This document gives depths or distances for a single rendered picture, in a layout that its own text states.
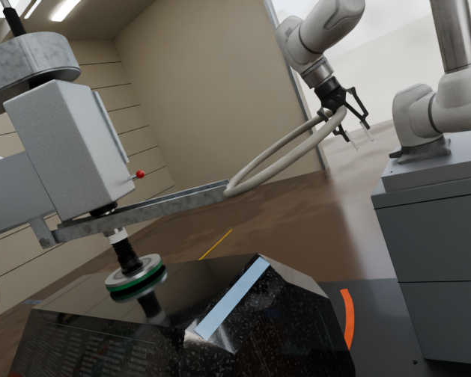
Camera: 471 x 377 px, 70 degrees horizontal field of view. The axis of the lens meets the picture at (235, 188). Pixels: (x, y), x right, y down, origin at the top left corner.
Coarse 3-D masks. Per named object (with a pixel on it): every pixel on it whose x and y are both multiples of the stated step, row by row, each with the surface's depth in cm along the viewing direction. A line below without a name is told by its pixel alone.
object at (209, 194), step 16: (176, 192) 124; (192, 192) 123; (208, 192) 111; (128, 208) 126; (144, 208) 114; (160, 208) 113; (176, 208) 113; (192, 208) 113; (64, 224) 129; (80, 224) 116; (96, 224) 116; (112, 224) 116; (128, 224) 115; (48, 240) 115; (64, 240) 118
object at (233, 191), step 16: (336, 112) 97; (304, 128) 128; (320, 128) 91; (304, 144) 89; (256, 160) 133; (288, 160) 89; (240, 176) 128; (256, 176) 93; (272, 176) 91; (224, 192) 108; (240, 192) 98
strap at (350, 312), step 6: (342, 294) 213; (348, 294) 211; (348, 300) 205; (348, 306) 200; (348, 312) 195; (348, 318) 190; (348, 324) 185; (348, 330) 181; (348, 336) 176; (348, 342) 172; (348, 348) 168
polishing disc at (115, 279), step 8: (144, 256) 135; (152, 256) 131; (144, 264) 124; (152, 264) 120; (120, 272) 126; (136, 272) 118; (144, 272) 117; (112, 280) 121; (120, 280) 117; (128, 280) 115
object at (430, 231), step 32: (384, 192) 131; (416, 192) 124; (448, 192) 118; (384, 224) 135; (416, 224) 128; (448, 224) 122; (416, 256) 132; (448, 256) 126; (416, 288) 137; (448, 288) 130; (416, 320) 142; (448, 320) 135; (448, 352) 140
